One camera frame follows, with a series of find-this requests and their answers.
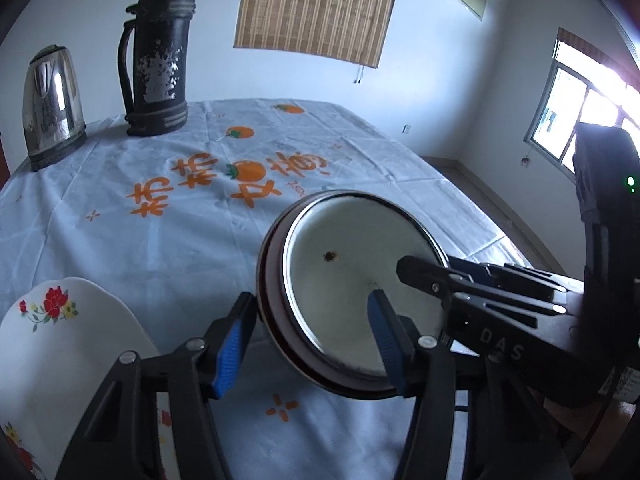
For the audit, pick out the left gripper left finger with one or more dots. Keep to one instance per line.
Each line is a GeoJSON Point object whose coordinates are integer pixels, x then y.
{"type": "Point", "coordinates": [118, 436]}

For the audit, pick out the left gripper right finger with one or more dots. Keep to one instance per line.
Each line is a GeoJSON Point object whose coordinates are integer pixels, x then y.
{"type": "Point", "coordinates": [422, 368]}

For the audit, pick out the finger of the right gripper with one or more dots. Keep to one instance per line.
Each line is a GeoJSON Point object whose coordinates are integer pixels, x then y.
{"type": "Point", "coordinates": [507, 274]}
{"type": "Point", "coordinates": [435, 279]}

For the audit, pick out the red flower white plate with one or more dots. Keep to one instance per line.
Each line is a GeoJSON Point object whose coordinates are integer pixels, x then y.
{"type": "Point", "coordinates": [58, 342]}

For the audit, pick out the red plastic bowl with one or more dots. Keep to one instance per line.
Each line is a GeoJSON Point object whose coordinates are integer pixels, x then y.
{"type": "Point", "coordinates": [285, 331]}

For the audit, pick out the white enamel bowl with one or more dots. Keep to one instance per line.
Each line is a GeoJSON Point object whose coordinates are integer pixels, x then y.
{"type": "Point", "coordinates": [339, 249]}

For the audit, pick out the right hand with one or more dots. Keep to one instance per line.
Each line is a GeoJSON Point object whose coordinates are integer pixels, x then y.
{"type": "Point", "coordinates": [579, 420]}

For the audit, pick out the light blue printed tablecloth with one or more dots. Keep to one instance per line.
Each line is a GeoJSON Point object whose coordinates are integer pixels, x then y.
{"type": "Point", "coordinates": [172, 225]}

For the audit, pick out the bamboo window blind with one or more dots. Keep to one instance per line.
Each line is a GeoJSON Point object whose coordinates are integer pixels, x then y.
{"type": "Point", "coordinates": [351, 31]}

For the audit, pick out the stainless steel electric kettle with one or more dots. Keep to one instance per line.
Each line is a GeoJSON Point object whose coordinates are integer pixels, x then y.
{"type": "Point", "coordinates": [53, 122]}

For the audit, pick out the black thermos flask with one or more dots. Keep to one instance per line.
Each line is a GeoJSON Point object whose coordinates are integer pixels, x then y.
{"type": "Point", "coordinates": [151, 65]}

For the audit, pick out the window with frame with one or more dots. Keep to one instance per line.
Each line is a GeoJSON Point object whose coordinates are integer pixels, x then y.
{"type": "Point", "coordinates": [584, 85]}

